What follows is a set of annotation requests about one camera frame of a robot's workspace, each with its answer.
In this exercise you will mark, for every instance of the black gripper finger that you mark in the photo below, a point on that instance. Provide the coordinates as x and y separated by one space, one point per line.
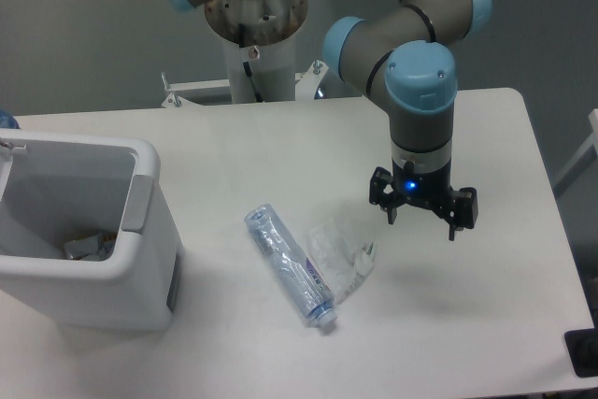
383 194
459 210

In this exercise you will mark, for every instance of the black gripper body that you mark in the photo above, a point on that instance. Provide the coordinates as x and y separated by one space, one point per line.
431 191

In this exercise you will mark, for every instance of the clear plastic wrapper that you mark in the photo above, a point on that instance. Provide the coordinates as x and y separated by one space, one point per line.
344 256

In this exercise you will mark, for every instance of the crushed clear plastic bottle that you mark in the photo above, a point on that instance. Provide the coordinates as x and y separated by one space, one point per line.
296 273

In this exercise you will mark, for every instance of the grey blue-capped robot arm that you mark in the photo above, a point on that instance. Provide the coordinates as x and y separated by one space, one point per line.
402 64

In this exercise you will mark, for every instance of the trash inside the can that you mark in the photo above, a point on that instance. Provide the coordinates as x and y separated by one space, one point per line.
94 248

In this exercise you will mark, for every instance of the white trash can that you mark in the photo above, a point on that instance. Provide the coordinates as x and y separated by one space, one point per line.
58 187

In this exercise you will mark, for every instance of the black clamp at table corner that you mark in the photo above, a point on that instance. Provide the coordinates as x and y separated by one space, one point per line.
582 349

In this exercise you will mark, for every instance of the blue object at left edge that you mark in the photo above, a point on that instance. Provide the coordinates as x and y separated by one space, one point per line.
7 121

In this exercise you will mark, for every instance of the white right base bracket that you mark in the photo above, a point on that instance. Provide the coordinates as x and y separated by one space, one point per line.
308 84

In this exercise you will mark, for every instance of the white base bracket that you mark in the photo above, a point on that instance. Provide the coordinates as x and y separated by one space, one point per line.
202 93
308 84

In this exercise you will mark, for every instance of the white frame at right edge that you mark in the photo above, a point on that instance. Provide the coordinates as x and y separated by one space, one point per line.
579 162

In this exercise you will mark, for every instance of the white left base bracket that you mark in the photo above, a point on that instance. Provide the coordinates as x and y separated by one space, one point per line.
202 93

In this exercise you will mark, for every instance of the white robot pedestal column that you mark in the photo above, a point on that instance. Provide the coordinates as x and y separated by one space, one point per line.
259 45

